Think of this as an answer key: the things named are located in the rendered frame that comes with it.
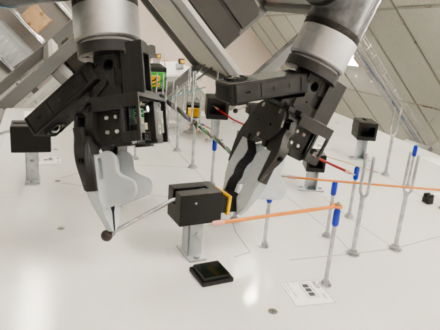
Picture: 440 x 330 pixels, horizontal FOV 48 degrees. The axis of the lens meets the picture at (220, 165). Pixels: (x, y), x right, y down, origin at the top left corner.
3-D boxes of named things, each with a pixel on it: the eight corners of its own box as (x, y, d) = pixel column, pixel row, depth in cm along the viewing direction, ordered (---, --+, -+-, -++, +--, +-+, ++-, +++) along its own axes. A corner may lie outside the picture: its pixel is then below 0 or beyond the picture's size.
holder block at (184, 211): (166, 213, 63) (168, 184, 62) (206, 209, 65) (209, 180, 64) (179, 227, 59) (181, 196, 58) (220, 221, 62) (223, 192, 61)
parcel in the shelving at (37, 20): (18, 15, 669) (34, 1, 670) (21, 16, 707) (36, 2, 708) (36, 34, 681) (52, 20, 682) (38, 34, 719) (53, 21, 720)
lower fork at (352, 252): (362, 256, 67) (381, 156, 62) (351, 258, 66) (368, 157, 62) (353, 249, 69) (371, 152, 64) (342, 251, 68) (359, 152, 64)
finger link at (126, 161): (148, 229, 56) (142, 148, 56) (103, 231, 58) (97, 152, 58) (160, 225, 59) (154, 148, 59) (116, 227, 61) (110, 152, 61)
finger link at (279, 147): (274, 187, 60) (301, 120, 60) (264, 183, 59) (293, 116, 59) (252, 179, 64) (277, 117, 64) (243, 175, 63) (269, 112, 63)
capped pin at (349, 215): (348, 219, 79) (357, 168, 76) (342, 215, 80) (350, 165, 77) (355, 218, 80) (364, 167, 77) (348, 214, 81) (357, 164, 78)
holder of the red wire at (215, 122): (220, 131, 128) (223, 90, 124) (226, 145, 115) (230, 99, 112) (200, 130, 127) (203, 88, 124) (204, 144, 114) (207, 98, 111)
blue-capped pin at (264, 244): (256, 244, 68) (262, 185, 65) (265, 243, 68) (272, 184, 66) (262, 249, 67) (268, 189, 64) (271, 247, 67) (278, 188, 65)
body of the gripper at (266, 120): (314, 171, 64) (358, 88, 63) (266, 148, 60) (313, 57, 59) (282, 154, 71) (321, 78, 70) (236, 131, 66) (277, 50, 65)
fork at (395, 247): (404, 251, 69) (425, 154, 65) (393, 252, 69) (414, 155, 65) (395, 245, 71) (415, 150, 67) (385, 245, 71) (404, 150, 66)
